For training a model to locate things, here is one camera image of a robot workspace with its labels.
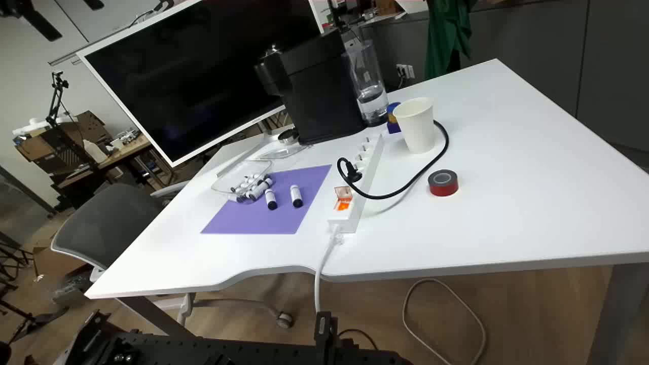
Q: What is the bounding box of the clear plastic bowl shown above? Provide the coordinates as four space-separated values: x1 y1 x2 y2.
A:
210 159 274 197

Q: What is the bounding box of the white power strip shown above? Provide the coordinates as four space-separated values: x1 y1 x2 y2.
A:
328 133 385 234

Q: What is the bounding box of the purple mat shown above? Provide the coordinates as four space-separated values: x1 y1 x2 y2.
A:
201 164 333 235

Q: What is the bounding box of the clear plastic lid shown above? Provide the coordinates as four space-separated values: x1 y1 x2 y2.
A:
258 141 311 161

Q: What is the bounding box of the heap of small white bottles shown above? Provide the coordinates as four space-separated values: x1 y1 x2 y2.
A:
228 174 264 203

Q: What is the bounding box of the blue and yellow small container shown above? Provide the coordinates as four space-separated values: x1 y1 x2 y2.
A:
386 102 403 135

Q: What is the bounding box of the black coffee machine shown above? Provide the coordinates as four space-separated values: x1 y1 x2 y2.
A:
255 28 390 145

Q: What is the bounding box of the white paper cup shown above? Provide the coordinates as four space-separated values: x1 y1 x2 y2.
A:
393 97 436 154

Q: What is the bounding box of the red tape roll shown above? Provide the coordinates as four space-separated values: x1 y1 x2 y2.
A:
427 169 459 197

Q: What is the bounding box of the large white-framed monitor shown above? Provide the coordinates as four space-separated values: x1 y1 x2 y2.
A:
76 0 326 168

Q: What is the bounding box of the green garment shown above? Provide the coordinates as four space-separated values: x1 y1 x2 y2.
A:
424 0 478 81

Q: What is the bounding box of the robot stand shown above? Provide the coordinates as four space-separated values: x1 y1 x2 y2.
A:
60 310 412 365

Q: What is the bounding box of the grey office chair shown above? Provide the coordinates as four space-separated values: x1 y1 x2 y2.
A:
50 181 295 329

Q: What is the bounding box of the cluttered wooden workbench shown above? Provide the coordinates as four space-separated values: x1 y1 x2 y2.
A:
12 110 170 209

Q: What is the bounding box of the cardboard box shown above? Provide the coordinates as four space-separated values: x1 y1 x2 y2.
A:
32 245 91 280

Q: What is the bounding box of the white cable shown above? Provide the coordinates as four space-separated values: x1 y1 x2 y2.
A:
314 225 487 365

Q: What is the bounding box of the black cable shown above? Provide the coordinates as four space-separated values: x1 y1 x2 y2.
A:
337 120 450 200

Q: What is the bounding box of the camera on tripod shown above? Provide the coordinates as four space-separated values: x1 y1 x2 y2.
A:
45 70 70 128

